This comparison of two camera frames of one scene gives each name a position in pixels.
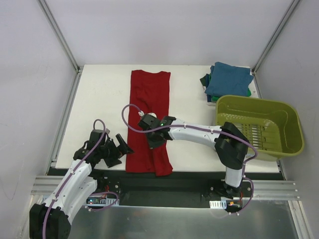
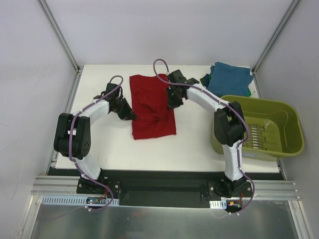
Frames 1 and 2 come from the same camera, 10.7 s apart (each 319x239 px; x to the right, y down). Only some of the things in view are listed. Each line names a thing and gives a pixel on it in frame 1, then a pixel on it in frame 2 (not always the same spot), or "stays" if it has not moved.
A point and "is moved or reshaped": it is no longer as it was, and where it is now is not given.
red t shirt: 149,91 is moved or reshaped
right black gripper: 154,139 -> 173,97
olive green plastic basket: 272,126 stays
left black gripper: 114,152 -> 123,109
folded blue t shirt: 225,79 stays
